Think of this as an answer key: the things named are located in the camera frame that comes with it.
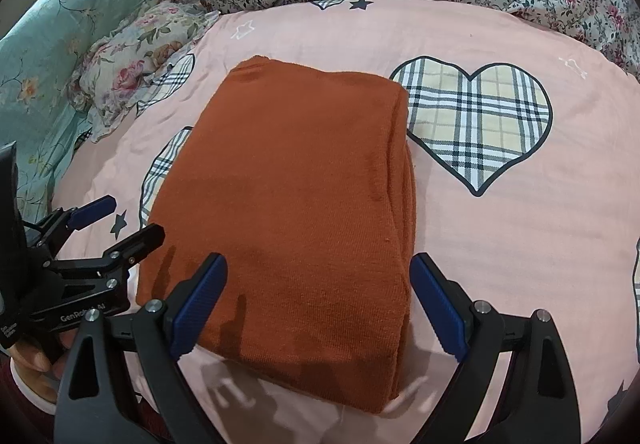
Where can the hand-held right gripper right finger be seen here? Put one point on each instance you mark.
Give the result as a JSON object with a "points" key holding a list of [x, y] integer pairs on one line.
{"points": [[440, 309]]}

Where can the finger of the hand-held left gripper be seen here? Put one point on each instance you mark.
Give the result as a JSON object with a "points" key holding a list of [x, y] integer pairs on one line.
{"points": [[132, 249], [90, 214]]}

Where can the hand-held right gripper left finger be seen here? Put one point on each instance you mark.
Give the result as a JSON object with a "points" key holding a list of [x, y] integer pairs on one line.
{"points": [[197, 309]]}

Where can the orange knit sweater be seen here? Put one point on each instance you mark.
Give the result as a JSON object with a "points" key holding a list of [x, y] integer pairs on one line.
{"points": [[290, 199]]}

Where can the person's left forearm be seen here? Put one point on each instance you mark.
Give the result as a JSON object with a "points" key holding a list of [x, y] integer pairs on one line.
{"points": [[30, 394]]}

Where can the person's left hand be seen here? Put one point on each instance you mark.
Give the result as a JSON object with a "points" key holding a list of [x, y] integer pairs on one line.
{"points": [[35, 361]]}

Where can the pink heart print bedsheet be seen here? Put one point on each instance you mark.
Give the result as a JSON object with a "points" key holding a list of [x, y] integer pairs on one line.
{"points": [[500, 249]]}

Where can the pastel floral pillow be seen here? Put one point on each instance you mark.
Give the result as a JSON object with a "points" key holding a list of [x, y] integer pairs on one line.
{"points": [[135, 59]]}

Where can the teal floral quilt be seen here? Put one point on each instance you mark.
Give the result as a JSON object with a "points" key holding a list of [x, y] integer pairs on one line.
{"points": [[65, 14]]}

